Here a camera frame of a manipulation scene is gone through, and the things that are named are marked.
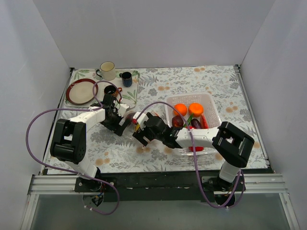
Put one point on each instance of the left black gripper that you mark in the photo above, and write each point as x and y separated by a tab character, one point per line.
119	127

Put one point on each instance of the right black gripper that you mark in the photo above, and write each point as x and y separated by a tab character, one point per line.
140	136

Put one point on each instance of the fake dark beet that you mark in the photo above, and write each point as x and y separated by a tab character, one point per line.
177	121

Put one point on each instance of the fake whole orange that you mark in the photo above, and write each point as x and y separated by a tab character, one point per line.
180	109

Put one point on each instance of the fake green chili pepper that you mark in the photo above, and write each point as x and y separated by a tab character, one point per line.
189	120

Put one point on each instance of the fake purple eggplant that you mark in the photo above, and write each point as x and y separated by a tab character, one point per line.
195	123

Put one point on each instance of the fake red apple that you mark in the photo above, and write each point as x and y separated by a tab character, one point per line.
197	149

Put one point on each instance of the fake orange half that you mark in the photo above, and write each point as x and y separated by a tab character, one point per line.
196	109

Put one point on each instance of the fake watermelon slice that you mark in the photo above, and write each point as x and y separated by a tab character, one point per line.
204	123

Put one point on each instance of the white plastic basket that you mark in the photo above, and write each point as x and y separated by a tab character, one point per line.
209	118

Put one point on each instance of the clear zip top bag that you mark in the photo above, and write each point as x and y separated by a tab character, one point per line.
126	122

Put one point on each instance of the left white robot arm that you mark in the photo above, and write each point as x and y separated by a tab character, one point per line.
69	139

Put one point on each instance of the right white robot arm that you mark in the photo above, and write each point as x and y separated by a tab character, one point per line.
232	143

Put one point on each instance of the orange patterned cup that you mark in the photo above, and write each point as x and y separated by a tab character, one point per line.
112	90

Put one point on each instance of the floral table mat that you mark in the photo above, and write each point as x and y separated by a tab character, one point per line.
123	154

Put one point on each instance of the floral serving tray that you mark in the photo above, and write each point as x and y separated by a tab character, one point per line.
128	94

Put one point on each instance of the red rimmed plate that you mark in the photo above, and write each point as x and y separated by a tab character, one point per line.
81	91

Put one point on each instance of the dark blue cup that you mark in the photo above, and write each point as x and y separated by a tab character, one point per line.
126	79

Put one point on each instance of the cream enamel mug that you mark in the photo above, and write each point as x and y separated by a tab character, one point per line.
107	71

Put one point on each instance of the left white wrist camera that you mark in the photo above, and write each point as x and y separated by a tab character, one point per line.
122	109

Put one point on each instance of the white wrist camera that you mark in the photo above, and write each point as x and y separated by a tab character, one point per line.
122	109
140	119

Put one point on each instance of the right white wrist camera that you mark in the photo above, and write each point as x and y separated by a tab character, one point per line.
140	119

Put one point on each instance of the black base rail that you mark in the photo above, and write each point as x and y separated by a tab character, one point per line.
154	186

